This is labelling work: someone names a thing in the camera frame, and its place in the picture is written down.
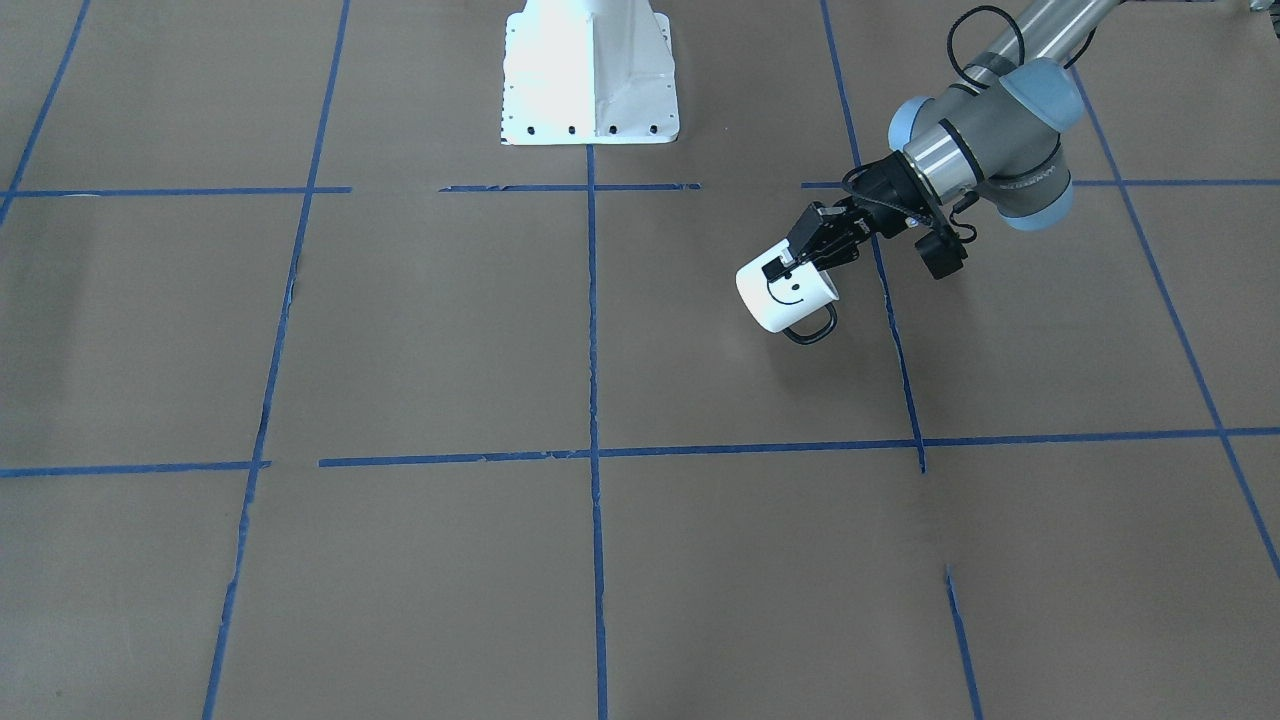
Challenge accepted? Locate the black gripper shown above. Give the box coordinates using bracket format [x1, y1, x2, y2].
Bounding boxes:
[762, 155, 946, 283]

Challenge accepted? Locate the white smiley mug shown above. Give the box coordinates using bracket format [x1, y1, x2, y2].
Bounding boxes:
[735, 240, 838, 346]

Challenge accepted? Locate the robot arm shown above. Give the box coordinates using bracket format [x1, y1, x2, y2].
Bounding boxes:
[736, 1, 1114, 290]

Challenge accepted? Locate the brown paper table cover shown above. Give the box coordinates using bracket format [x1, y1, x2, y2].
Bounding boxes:
[3, 1, 1277, 719]

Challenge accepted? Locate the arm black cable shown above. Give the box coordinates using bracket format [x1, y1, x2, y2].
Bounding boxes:
[840, 5, 1101, 246]

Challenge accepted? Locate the white pedestal column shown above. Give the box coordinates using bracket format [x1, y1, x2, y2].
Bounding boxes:
[500, 1, 681, 146]

